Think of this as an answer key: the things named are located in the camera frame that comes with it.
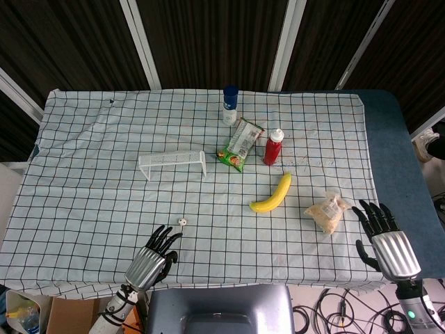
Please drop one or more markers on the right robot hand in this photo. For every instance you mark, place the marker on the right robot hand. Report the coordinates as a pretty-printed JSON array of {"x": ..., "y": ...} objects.
[{"x": 393, "y": 248}]

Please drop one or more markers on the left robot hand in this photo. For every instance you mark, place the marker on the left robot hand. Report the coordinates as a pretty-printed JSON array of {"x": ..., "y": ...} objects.
[{"x": 146, "y": 266}]

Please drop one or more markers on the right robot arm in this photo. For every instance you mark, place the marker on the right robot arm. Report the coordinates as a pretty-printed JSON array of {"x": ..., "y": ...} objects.
[{"x": 415, "y": 304}]

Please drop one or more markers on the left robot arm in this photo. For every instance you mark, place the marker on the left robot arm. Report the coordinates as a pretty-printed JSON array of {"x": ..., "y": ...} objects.
[{"x": 113, "y": 309}]

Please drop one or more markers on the small white object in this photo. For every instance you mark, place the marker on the small white object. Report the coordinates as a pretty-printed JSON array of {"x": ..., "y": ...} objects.
[{"x": 182, "y": 221}]

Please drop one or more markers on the white wire rack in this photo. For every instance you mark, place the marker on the white wire rack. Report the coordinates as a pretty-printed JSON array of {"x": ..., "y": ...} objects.
[{"x": 174, "y": 163}]

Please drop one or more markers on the checkered tablecloth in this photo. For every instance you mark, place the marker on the checkered tablecloth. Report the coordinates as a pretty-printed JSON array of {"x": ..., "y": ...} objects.
[{"x": 104, "y": 208}]

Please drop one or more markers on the clear bag of grains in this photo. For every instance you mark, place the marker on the clear bag of grains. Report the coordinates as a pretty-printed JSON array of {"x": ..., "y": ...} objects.
[{"x": 327, "y": 212}]

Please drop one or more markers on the grey robot body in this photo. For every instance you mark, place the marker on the grey robot body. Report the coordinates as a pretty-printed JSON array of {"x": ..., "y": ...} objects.
[{"x": 219, "y": 309}]

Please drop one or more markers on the cardboard box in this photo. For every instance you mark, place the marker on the cardboard box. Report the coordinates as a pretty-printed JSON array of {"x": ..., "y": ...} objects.
[{"x": 73, "y": 316}]

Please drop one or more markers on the white sneaker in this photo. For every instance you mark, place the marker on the white sneaker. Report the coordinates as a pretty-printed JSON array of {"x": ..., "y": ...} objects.
[{"x": 425, "y": 142}]

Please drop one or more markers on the yellow banana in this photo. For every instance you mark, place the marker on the yellow banana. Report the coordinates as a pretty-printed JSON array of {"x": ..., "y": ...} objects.
[{"x": 276, "y": 196}]

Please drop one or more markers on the white bin with bottles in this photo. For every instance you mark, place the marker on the white bin with bottles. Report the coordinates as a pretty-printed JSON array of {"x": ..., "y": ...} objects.
[{"x": 21, "y": 311}]

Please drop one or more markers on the green snack packet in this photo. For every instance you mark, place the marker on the green snack packet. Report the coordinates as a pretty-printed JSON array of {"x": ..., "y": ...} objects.
[{"x": 241, "y": 144}]

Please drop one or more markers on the red ketchup bottle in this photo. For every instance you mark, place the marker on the red ketchup bottle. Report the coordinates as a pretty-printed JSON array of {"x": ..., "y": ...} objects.
[{"x": 273, "y": 148}]

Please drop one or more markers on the blue capped white bottle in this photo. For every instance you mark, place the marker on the blue capped white bottle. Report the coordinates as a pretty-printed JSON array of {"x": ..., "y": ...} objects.
[{"x": 229, "y": 104}]

